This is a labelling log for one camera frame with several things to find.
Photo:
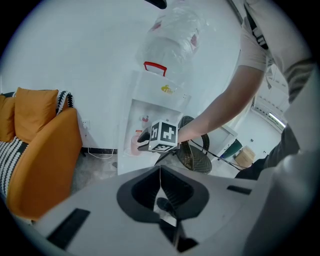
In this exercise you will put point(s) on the black round wicker chair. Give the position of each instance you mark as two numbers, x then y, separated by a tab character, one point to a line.
195	157

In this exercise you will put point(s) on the brown cardboard box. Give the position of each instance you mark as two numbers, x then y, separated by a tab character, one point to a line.
245	156

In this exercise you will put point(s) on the orange cushion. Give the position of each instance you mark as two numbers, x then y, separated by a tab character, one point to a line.
35	115
6	117

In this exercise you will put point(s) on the black shoulder harness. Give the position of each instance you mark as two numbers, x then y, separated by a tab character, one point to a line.
257	32

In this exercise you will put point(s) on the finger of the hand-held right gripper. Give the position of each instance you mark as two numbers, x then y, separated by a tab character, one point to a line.
145	136
144	148

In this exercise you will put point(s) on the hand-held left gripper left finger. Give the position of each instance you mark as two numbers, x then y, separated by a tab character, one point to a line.
100	200

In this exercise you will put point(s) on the white sink cabinet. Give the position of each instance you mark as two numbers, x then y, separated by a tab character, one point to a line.
226	140

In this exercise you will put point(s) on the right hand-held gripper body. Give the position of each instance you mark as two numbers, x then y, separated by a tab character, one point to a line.
163	135

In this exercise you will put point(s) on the dark green bin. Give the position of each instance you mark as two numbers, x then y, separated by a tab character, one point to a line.
232	148

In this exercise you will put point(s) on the pink cup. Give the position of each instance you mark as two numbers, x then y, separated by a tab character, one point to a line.
135	150

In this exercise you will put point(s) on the clear large water bottle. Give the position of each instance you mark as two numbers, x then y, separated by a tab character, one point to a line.
172	40

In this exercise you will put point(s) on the person's beige olive shirt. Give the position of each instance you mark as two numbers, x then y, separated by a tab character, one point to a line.
250	57

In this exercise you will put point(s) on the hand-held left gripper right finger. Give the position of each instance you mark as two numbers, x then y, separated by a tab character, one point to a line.
220	207

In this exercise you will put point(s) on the orange sofa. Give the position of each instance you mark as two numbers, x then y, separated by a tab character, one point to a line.
45	170

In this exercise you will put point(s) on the white water dispenser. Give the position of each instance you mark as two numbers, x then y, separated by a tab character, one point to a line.
160	105

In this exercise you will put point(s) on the person's legs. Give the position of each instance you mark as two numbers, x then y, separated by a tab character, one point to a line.
282	150

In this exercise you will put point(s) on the person's right forearm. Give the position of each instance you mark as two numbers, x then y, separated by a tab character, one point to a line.
212	117

